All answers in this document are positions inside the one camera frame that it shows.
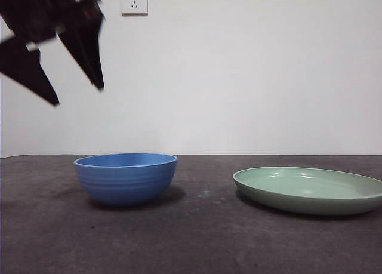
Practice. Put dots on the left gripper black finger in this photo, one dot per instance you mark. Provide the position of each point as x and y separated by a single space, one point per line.
83 50
30 74

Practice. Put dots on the blue bowl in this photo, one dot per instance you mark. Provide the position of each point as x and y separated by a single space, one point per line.
125 184

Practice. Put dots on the green plate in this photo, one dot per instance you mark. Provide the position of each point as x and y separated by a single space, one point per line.
304 202

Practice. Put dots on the white wall socket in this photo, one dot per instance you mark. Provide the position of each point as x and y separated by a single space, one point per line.
135 2

